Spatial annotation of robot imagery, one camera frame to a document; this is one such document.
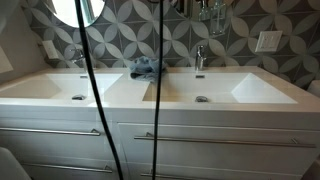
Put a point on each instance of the clear glass pump bottle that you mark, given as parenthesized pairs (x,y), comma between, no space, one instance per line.
(218,17)

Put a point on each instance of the chrome right tap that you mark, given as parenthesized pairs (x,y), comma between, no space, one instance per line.
(200,58)

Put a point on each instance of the chrome tap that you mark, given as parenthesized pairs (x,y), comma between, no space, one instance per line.
(200,58)
(80,57)

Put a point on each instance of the chrome left tap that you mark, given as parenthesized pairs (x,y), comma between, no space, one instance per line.
(80,57)

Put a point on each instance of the white right sink basin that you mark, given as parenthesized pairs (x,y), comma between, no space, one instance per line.
(244,88)

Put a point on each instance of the white sink basin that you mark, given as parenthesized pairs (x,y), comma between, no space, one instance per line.
(244,88)
(50,86)

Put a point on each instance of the blue crumpled towel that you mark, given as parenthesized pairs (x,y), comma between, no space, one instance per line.
(146,69)

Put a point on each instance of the chrome right sink drain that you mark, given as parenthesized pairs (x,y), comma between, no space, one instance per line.
(201,99)

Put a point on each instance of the chrome sink drain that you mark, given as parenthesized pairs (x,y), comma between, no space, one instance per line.
(201,99)
(79,97)

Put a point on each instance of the chrome left sink drain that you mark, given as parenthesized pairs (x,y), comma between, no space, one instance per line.
(79,97)

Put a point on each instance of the white left sink basin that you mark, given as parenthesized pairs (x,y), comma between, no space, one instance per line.
(50,86)

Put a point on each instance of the white vanity cabinet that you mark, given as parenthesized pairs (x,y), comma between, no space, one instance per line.
(128,157)

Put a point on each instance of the upper left drawer handle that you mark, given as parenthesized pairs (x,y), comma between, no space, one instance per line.
(93,132)

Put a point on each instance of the drawer handle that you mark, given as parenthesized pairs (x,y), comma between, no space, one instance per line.
(69,167)
(93,132)
(215,141)
(167,176)

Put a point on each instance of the lower right drawer handle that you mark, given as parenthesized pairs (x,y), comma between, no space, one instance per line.
(167,176)

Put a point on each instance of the lower left drawer handle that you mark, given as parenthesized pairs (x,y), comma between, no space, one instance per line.
(69,167)

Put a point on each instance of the white wall dispenser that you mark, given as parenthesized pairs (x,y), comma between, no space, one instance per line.
(48,50)

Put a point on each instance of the white wall outlet plate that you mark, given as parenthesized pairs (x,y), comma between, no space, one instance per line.
(268,41)

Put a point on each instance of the round wall mirror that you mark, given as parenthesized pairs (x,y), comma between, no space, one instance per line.
(65,10)

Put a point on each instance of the upper right drawer handle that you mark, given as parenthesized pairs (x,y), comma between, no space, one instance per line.
(215,141)

